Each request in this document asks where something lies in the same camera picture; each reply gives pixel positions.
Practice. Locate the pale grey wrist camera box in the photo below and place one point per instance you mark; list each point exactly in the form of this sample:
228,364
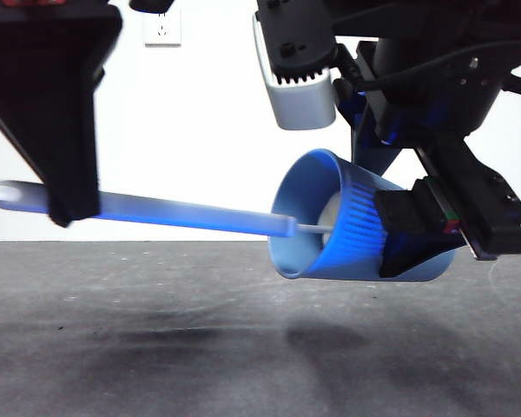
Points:
301,104

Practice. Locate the blue ribbed plastic cup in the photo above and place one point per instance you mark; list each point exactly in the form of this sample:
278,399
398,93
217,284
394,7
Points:
295,256

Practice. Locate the white wall socket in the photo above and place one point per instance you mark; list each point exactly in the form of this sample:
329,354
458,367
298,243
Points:
167,37

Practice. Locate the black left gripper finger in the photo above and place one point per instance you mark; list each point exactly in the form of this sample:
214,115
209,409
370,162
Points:
39,108

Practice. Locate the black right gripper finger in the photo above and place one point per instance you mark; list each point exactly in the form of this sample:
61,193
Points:
408,213
369,152

